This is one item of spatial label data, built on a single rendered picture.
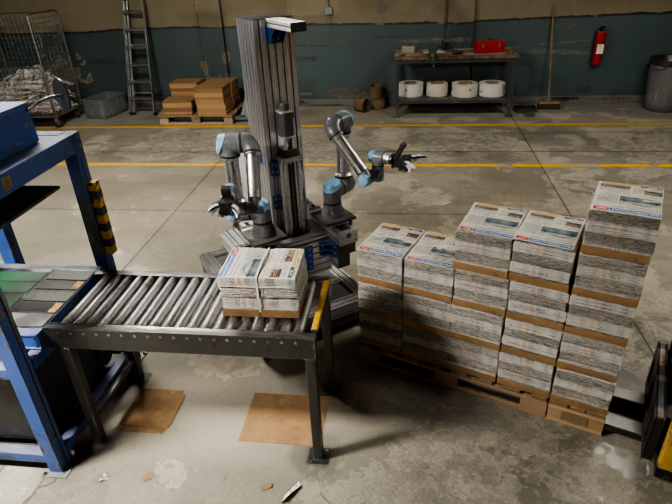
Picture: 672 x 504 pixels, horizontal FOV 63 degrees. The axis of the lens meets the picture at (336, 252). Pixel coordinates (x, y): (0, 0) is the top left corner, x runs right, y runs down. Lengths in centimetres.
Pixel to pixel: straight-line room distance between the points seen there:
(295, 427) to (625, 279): 187
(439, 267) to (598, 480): 130
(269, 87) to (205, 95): 570
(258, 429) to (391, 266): 119
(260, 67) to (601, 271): 208
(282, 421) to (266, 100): 186
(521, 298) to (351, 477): 126
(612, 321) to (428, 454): 114
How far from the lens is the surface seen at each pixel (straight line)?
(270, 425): 325
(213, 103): 896
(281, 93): 334
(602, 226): 271
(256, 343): 258
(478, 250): 288
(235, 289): 261
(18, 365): 294
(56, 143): 312
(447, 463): 307
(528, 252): 281
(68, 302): 318
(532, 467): 314
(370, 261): 314
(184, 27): 1003
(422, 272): 305
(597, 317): 294
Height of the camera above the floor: 234
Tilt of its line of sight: 29 degrees down
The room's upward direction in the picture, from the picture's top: 3 degrees counter-clockwise
